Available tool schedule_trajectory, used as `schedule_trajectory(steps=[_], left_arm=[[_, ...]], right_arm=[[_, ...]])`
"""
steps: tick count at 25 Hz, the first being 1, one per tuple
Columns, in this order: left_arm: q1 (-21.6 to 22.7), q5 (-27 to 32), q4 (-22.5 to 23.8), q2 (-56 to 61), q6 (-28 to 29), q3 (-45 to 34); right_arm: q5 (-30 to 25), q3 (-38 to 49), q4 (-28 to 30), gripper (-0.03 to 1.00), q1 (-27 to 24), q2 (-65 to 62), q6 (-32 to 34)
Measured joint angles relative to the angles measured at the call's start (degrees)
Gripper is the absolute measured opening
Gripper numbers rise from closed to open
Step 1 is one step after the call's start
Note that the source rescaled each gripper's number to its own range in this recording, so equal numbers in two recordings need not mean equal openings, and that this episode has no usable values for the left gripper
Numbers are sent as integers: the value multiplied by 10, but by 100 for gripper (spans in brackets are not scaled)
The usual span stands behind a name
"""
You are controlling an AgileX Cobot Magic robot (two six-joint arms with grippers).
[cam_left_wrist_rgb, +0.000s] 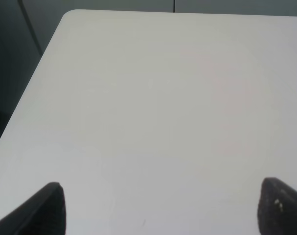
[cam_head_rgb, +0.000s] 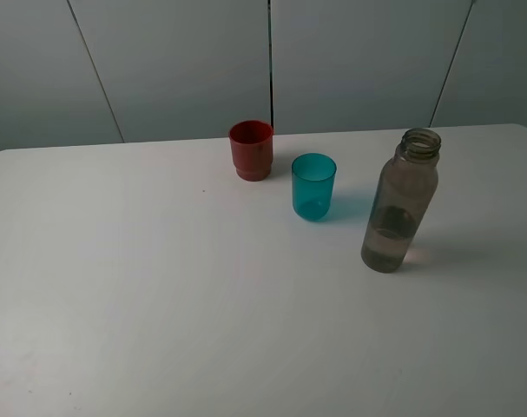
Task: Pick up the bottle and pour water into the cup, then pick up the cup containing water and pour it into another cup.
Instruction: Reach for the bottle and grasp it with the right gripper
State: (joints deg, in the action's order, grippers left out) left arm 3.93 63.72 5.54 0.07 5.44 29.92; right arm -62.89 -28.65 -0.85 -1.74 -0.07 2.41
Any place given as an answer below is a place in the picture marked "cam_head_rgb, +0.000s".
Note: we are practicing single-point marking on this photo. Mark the teal translucent plastic cup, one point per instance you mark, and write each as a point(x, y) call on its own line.
point(313, 176)

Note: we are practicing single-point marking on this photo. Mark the red plastic cup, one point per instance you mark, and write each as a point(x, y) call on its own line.
point(252, 149)

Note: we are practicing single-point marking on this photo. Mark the smoky transparent water bottle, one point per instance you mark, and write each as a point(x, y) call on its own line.
point(407, 183)

